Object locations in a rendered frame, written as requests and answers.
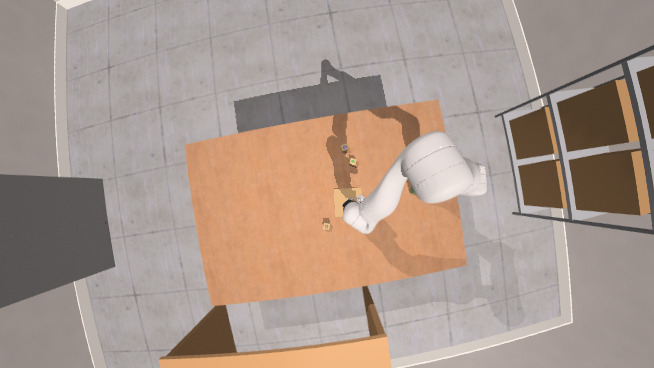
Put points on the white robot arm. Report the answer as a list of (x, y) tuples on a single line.
[(436, 171)]

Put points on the tan flat mat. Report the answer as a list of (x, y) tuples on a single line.
[(342, 195)]

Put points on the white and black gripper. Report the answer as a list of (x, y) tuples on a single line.
[(359, 199)]

